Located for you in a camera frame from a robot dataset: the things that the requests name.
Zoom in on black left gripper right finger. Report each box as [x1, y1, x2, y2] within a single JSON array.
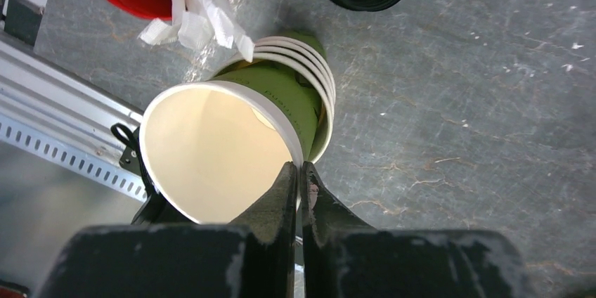
[[300, 162, 377, 297]]

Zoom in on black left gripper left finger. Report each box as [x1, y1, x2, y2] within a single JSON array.
[[232, 162, 298, 297]]

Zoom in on green paper coffee cup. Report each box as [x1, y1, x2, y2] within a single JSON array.
[[139, 60, 323, 224]]

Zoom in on stack of green paper cups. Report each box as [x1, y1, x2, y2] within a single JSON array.
[[214, 31, 337, 164]]

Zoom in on white wrapped straw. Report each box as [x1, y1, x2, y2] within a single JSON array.
[[204, 0, 254, 63], [179, 0, 215, 49], [138, 0, 186, 46]]

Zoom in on aluminium frame rail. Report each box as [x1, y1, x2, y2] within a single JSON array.
[[1, 33, 147, 202]]

